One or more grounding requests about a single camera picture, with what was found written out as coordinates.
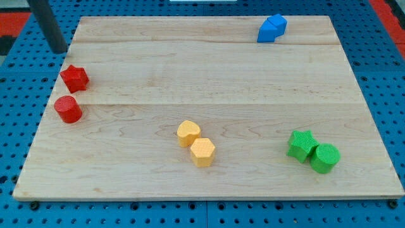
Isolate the yellow heart block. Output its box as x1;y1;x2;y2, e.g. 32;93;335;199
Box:
177;120;201;147

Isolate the red cylinder block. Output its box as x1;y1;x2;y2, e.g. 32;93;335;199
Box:
54;96;83;124

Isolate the blue triangle block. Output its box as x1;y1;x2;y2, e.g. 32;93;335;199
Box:
257;20;278;43

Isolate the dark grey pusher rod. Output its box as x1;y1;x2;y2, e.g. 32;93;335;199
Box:
27;0;68;54

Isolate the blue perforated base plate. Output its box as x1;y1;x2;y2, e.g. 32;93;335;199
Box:
1;1;404;227

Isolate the green star block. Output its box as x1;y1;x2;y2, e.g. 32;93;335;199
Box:
287;130;319;163

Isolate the wooden board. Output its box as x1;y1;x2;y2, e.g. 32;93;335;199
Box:
13;16;404;201

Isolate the red star block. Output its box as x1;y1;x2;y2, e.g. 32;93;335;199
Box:
59;65;89;94

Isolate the yellow hexagon block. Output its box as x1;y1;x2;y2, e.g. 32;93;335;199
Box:
190;138;216;168

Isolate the blue cube block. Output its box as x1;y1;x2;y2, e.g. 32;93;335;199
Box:
267;14;287;37

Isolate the green cylinder block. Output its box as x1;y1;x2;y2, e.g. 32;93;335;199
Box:
310;143;340;174

